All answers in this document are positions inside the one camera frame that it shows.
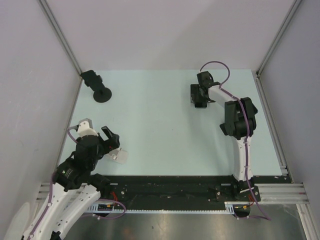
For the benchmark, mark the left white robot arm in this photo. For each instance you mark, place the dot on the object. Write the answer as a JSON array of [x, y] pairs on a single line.
[[72, 189]]

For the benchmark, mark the aluminium corner post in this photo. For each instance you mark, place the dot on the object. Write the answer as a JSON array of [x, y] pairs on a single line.
[[279, 35], [49, 14]]

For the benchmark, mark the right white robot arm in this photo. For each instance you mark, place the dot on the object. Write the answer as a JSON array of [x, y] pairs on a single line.
[[239, 124]]

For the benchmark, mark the black round-base phone stand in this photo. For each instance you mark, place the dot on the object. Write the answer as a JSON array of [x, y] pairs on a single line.
[[101, 94]]

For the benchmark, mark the teal smartphone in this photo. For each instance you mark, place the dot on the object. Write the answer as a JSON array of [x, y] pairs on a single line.
[[197, 97]]

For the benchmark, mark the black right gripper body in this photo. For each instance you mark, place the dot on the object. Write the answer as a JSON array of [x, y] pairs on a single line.
[[208, 100]]

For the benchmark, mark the white slotted cable duct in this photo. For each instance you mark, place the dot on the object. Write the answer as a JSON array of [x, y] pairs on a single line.
[[104, 208]]

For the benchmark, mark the white folding phone stand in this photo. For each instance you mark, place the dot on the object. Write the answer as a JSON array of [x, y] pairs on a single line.
[[117, 155]]

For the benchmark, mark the right aluminium corner post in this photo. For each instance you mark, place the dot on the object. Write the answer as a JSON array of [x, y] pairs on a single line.
[[279, 35]]

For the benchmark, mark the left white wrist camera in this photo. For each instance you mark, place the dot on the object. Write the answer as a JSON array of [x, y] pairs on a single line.
[[85, 128]]

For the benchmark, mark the left aluminium corner post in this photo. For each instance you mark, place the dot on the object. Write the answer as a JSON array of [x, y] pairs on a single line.
[[49, 14]]

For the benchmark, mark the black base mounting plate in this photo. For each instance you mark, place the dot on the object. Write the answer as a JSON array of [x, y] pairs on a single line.
[[165, 191]]

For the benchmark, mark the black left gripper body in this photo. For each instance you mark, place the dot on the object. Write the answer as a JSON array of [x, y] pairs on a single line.
[[105, 146]]

